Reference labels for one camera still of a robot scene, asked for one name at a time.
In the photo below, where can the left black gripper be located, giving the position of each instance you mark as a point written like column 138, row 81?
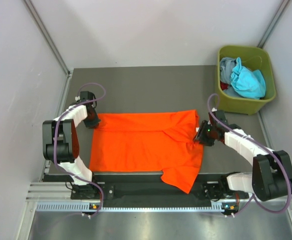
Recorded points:
column 95, row 122

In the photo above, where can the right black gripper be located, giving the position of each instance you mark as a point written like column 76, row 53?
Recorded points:
column 200, row 134

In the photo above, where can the orange t shirt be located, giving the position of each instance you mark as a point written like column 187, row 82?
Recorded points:
column 149, row 142

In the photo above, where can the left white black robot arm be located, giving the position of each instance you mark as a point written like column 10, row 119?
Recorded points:
column 61, row 146

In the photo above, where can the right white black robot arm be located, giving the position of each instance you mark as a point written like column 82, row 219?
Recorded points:
column 271, row 170

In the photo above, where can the red garment in bin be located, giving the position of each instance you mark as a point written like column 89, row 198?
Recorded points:
column 224, row 86

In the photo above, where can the olive green plastic bin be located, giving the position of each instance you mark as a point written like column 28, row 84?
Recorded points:
column 253, row 58

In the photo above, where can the light blue t shirt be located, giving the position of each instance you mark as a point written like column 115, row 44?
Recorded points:
column 245, row 83

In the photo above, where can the grey blue t shirt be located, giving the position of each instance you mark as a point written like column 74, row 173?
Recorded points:
column 226, row 66

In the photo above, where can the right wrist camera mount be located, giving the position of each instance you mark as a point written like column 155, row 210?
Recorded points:
column 217, row 117

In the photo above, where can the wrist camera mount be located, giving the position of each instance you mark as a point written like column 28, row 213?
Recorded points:
column 85, row 96
column 217, row 117

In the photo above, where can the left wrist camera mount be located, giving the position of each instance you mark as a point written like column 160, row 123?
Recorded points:
column 85, row 96

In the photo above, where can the grey slotted cable duct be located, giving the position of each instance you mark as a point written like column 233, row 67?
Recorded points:
column 86, row 207

